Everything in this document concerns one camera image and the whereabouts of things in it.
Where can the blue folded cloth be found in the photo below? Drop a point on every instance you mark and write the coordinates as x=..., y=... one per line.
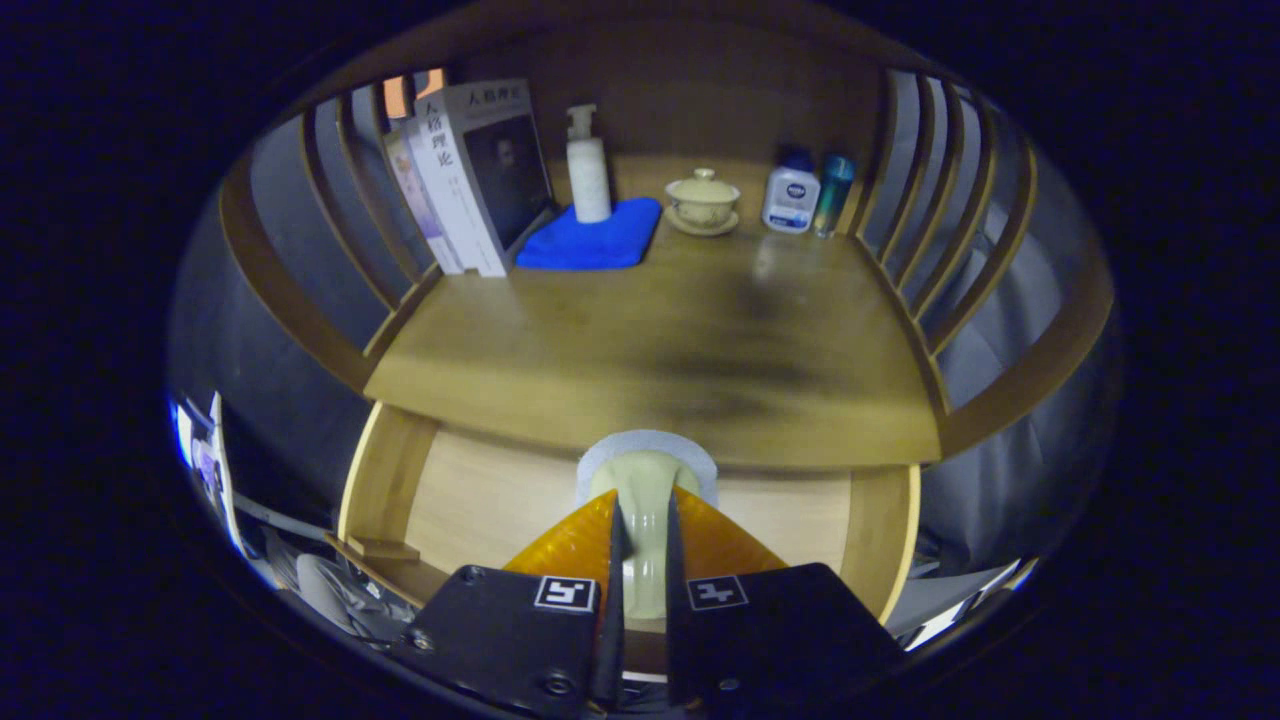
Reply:
x=590, y=245

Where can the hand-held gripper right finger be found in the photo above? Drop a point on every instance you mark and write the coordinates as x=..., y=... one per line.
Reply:
x=678, y=650

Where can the beige lidded teacup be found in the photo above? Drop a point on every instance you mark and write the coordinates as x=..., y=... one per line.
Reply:
x=703, y=200

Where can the thin pale purple book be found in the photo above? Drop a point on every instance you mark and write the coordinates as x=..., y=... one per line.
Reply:
x=420, y=200

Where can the thick white book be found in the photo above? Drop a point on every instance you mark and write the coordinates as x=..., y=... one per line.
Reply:
x=470, y=180

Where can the teal bottle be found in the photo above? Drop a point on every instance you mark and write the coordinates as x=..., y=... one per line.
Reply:
x=832, y=195

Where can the wooden drawer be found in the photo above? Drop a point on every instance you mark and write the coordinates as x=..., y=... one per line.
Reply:
x=480, y=500

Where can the wooden countertop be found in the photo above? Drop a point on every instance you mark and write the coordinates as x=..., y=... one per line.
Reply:
x=650, y=330

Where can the white pump bottle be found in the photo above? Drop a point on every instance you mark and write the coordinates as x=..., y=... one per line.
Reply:
x=590, y=180

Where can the white lotion bottle blue cap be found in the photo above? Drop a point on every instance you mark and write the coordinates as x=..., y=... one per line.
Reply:
x=790, y=198

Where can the wooden cabinet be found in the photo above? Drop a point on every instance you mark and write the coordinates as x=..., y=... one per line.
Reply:
x=700, y=90

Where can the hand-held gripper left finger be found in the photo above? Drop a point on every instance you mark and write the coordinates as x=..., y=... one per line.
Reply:
x=612, y=640

